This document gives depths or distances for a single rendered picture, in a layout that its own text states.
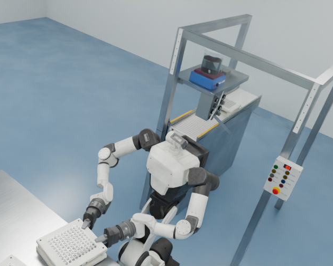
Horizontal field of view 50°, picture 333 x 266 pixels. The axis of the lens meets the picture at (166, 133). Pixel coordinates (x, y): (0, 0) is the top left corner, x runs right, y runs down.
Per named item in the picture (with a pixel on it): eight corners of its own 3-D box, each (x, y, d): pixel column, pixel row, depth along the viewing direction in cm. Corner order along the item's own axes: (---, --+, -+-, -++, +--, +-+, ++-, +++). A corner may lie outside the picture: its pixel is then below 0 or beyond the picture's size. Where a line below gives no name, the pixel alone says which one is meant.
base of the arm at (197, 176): (196, 190, 203) (204, 171, 205) (215, 196, 194) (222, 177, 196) (182, 183, 192) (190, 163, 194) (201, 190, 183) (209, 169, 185)
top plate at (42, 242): (63, 278, 160) (63, 275, 159) (35, 242, 173) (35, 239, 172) (107, 250, 176) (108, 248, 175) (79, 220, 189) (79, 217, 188)
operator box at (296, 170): (285, 201, 238) (301, 171, 225) (262, 188, 245) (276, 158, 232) (288, 197, 243) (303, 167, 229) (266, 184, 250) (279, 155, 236)
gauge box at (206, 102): (206, 121, 268) (213, 97, 258) (194, 115, 273) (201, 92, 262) (220, 112, 285) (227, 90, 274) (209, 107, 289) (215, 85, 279)
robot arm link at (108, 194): (105, 199, 198) (107, 177, 206) (93, 202, 202) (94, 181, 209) (113, 202, 203) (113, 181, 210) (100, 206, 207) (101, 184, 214)
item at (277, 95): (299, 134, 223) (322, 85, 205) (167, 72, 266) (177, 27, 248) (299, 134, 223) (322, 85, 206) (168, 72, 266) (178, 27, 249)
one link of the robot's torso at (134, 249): (122, 258, 230) (158, 194, 234) (144, 274, 224) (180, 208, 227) (111, 259, 216) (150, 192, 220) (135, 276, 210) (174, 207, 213)
